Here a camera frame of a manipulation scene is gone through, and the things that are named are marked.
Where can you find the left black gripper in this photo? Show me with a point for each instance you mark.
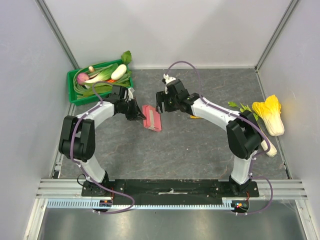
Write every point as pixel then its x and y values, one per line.
pixel 136 114

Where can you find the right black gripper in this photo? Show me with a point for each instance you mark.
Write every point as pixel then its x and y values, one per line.
pixel 163 101

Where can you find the pink express box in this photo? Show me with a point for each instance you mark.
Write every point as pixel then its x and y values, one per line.
pixel 153 118

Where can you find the yellow utility knife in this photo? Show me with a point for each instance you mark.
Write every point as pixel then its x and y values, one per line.
pixel 195 117

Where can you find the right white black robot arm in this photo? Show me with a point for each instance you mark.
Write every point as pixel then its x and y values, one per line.
pixel 241 128

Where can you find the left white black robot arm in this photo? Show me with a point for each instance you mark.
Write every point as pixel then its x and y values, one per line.
pixel 78 134

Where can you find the orange carrot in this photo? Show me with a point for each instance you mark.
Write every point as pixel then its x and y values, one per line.
pixel 111 81

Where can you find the green leafy vegetable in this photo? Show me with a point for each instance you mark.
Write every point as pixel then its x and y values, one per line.
pixel 103 87

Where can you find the white radish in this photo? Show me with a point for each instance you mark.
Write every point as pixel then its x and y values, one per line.
pixel 119 72

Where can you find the bok choy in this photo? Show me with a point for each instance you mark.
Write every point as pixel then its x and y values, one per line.
pixel 103 75

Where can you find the green long beans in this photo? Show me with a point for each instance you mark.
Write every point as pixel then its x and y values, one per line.
pixel 80 89

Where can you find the brown mushroom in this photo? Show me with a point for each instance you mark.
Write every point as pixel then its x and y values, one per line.
pixel 91 69

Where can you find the green plastic crate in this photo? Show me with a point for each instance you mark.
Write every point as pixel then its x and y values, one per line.
pixel 78 99

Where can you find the purple turnip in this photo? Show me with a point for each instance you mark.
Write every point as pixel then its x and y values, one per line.
pixel 82 78

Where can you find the yellow napa cabbage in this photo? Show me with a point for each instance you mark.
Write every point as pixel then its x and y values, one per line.
pixel 270 113

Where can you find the green celery stalk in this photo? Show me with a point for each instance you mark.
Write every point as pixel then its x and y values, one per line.
pixel 266 145

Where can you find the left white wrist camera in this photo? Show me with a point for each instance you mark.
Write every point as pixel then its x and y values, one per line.
pixel 130 94

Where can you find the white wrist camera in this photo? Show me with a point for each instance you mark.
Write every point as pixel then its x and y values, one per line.
pixel 166 80
pixel 130 94

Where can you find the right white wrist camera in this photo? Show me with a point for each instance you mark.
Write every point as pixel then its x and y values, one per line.
pixel 166 80

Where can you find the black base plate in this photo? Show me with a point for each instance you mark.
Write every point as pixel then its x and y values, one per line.
pixel 156 192

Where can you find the aluminium rail frame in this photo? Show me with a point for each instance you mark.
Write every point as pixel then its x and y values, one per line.
pixel 283 189

